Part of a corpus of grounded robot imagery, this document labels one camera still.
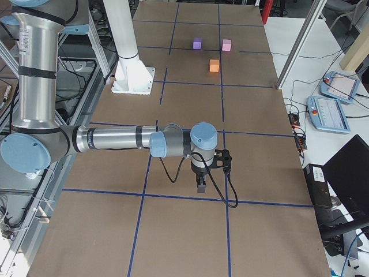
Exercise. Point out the far blue teach pendant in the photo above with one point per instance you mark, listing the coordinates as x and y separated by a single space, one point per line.
339 86

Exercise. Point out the blue teach pendant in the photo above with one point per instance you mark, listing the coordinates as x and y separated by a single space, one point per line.
326 114
339 86

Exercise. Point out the purple foam cube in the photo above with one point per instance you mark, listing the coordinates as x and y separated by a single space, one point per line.
197 43

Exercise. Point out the near blue teach pendant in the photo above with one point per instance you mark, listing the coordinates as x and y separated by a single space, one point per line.
326 114

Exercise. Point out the grey aluminium profile post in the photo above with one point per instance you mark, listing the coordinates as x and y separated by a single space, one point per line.
305 30

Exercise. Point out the wooden beam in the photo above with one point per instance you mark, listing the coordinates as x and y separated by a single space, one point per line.
357 52

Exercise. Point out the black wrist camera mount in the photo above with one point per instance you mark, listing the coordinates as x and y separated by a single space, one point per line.
221 159

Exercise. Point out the black power strip left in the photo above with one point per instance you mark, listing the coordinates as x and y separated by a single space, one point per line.
294 120

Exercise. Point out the black control box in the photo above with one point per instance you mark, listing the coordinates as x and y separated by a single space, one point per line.
317 186

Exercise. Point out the pink foam cube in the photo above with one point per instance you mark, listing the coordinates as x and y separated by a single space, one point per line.
226 45

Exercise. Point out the black power strip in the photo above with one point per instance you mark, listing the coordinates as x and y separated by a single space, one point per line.
300 141
294 120

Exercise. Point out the orange foam cube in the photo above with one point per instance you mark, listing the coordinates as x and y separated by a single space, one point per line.
214 65

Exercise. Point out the black laptop monitor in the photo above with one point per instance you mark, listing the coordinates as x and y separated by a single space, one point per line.
347 174

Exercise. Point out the black power strip right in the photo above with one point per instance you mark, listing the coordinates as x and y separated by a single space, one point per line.
300 141

